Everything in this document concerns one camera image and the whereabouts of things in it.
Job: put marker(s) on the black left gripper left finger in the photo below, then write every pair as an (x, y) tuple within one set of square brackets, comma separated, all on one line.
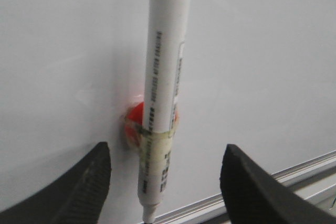
[(77, 196)]

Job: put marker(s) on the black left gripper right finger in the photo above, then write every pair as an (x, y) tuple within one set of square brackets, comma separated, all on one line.
[(251, 195)]

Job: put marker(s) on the white whiteboard marker pen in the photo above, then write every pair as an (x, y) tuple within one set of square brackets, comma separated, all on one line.
[(166, 38)]

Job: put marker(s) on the white whiteboard with aluminium frame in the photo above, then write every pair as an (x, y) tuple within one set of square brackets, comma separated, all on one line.
[(256, 73)]

